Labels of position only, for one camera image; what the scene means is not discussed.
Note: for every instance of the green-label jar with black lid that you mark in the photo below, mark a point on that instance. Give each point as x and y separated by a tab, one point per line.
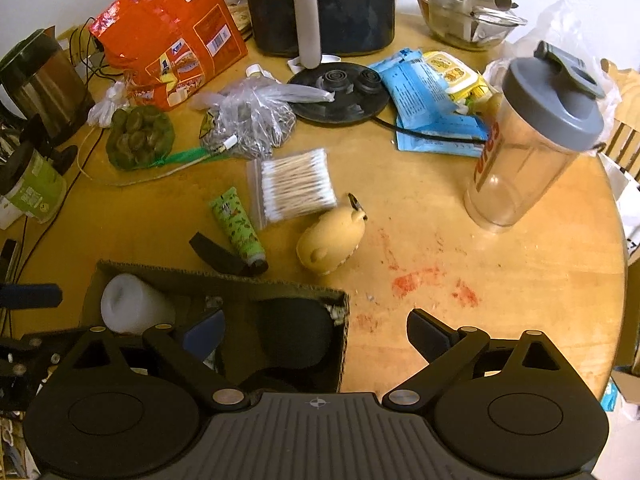
35	185

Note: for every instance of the shaker bottle with grey lid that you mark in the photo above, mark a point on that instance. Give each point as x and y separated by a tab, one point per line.
530	140

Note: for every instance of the white plastic jar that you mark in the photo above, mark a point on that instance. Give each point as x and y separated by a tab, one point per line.
132	305

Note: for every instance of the small black disc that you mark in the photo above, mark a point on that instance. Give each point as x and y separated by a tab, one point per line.
65	158

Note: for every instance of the yellow snack packet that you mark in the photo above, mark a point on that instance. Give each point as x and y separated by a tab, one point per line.
455	75

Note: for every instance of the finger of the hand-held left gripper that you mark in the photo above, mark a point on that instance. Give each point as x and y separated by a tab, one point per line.
35	296
22	365

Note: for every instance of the clear bag of dried herbs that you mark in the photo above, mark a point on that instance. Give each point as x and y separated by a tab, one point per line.
250	115

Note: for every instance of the white knotted plastic bag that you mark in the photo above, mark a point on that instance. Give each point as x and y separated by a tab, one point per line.
107	105

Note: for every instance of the black round kettle base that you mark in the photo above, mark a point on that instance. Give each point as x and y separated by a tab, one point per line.
340	92

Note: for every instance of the black rectangular case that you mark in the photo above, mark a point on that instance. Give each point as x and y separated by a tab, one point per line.
220	257

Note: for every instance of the white paper packet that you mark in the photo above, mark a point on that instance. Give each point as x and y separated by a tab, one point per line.
9	216

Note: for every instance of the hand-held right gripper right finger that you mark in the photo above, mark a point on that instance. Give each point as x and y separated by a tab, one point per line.
430	335

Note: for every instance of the glass bowl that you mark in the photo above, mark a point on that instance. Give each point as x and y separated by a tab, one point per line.
465	25

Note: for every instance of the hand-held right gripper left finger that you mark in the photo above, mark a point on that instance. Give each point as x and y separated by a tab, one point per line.
205	334

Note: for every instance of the steel electric kettle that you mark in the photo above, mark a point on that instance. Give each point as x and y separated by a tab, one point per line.
40	90

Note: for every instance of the green hand cream tube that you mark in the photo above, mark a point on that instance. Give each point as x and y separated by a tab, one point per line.
235	225

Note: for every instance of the dark round tin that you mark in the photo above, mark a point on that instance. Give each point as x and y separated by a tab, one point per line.
295	332

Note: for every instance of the black phone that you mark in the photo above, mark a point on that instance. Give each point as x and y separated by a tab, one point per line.
7	260

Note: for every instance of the brown cardboard box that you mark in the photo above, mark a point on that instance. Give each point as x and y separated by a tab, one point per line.
235	290

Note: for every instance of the orange snack bag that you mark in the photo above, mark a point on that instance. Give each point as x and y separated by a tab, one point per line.
170	35

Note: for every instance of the bag of cotton swabs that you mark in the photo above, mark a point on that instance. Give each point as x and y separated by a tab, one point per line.
295	185

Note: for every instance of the tan dog-shaped toy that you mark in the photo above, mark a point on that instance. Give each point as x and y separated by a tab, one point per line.
330	240

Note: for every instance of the dark blue air fryer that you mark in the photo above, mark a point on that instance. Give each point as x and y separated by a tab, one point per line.
325	5

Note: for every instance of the green net bag of fruit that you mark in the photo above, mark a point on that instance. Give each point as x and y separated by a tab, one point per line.
140	135

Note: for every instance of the blue snack packet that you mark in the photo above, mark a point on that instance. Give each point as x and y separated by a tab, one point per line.
440	147
410	85

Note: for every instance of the wooden chair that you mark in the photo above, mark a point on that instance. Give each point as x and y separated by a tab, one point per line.
625	135

